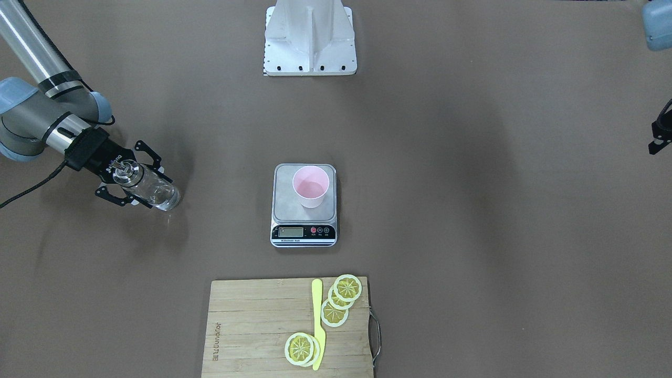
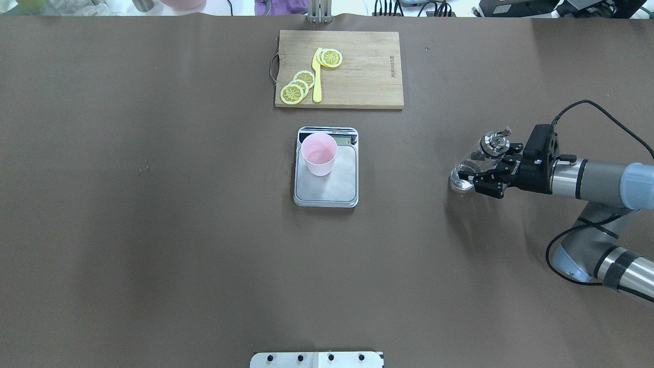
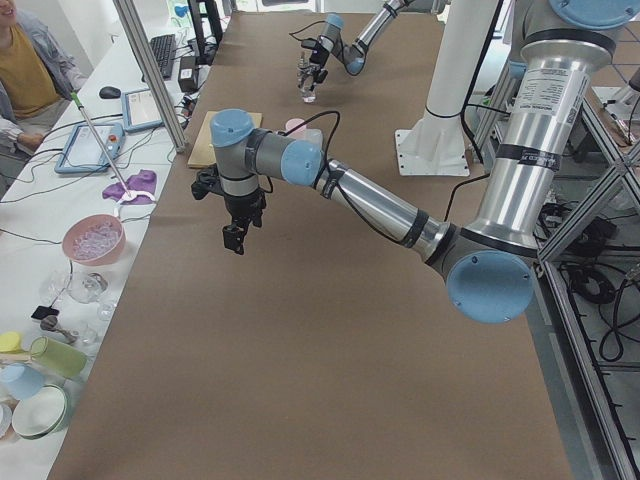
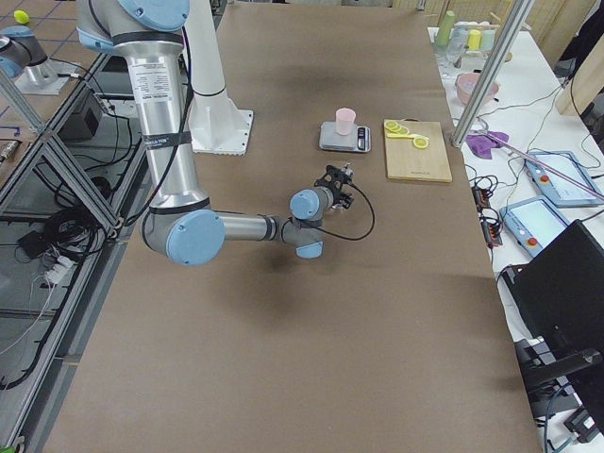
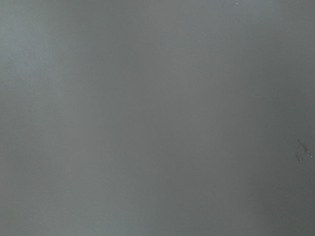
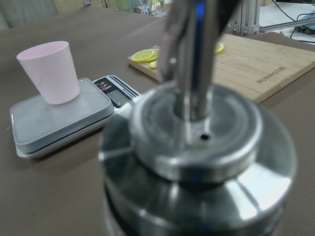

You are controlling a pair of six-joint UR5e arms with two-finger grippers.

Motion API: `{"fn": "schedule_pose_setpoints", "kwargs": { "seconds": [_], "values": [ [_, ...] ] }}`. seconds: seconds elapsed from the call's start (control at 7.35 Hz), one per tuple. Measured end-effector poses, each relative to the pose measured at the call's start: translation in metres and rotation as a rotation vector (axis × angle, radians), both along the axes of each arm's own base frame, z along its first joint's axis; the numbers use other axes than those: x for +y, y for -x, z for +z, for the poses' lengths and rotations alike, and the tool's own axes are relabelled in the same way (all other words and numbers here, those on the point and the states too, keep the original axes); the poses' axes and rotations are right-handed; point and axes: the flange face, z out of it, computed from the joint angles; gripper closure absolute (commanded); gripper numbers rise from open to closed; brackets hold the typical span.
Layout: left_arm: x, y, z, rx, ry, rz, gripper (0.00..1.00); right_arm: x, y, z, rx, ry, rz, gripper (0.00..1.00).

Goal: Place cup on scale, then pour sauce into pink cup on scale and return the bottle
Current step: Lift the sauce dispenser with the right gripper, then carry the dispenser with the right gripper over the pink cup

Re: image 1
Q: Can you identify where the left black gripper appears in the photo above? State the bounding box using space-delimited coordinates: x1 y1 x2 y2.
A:
648 100 671 155

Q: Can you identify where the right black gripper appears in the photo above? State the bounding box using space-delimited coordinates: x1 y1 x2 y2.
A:
65 128 165 207

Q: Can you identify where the glass sauce bottle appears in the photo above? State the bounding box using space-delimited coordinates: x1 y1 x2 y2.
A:
111 160 182 211

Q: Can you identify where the pink plastic cup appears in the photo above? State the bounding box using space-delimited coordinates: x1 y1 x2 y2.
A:
292 165 331 208

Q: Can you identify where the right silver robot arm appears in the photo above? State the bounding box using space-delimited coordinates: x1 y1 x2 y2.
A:
1 1 180 211

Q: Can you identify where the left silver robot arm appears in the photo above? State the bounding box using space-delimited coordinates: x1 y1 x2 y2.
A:
642 1 671 155

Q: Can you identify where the silver kitchen scale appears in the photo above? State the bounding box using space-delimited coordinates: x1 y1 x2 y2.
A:
270 163 338 247

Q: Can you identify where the wooden cutting board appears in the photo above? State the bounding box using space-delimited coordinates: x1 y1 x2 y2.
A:
200 277 380 377

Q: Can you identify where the yellow plastic knife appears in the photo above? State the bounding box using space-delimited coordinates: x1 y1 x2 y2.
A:
311 278 326 371

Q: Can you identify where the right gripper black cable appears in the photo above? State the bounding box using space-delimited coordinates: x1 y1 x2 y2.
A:
0 113 116 209

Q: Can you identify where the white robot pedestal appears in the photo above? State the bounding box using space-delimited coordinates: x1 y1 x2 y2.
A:
262 1 358 77

